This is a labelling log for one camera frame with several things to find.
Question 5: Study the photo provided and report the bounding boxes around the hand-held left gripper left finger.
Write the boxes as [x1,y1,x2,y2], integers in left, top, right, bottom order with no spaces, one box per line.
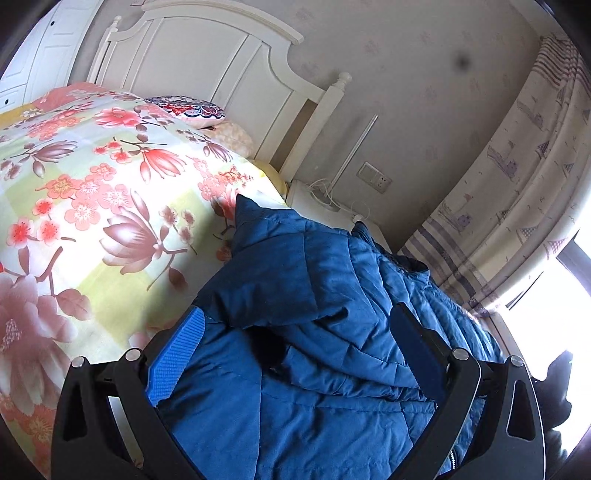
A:
[50,307,206,480]

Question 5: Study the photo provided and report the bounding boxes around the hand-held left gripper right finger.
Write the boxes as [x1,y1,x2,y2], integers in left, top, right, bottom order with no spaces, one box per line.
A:
[389,302,550,480]

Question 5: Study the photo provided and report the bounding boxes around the blue puffer jacket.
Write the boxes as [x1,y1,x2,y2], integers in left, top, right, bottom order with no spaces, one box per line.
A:
[154,194,506,480]

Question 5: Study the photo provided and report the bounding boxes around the window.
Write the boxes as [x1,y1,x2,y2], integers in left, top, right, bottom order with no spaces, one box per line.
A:
[505,235,589,315]

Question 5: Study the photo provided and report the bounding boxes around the printed striped curtain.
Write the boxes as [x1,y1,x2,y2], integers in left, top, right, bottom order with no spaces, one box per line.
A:
[399,34,591,319]

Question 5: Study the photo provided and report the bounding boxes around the white nightstand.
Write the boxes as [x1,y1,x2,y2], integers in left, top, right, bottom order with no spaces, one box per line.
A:
[285,180,393,254]

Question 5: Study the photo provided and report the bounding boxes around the floral blanket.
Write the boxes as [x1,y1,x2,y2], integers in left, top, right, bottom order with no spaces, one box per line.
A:
[0,82,289,480]

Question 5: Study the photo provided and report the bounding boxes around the yellow bed sheet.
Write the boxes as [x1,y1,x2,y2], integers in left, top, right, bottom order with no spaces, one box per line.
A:
[249,158,288,197]

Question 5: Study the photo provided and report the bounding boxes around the white rod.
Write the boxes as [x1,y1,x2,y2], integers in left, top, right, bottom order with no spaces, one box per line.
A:
[332,114,379,195]

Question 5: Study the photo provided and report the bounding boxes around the beige pillow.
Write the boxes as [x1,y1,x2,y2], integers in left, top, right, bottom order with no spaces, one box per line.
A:
[212,121,256,160]

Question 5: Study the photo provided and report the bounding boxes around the patterned pillow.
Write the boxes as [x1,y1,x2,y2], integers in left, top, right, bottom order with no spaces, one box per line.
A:
[145,95,228,130]

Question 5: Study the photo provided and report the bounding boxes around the white wooden headboard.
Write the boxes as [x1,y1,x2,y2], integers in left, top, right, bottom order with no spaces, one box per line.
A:
[88,0,352,183]

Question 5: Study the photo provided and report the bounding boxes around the white wardrobe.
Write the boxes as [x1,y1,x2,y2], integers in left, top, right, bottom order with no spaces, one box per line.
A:
[0,0,107,112]

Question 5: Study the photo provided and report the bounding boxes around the white cable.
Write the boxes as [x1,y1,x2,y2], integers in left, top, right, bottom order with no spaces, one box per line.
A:
[308,178,370,222]

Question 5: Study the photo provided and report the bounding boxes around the wall socket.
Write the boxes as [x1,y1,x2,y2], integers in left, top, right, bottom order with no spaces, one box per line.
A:
[356,161,392,192]

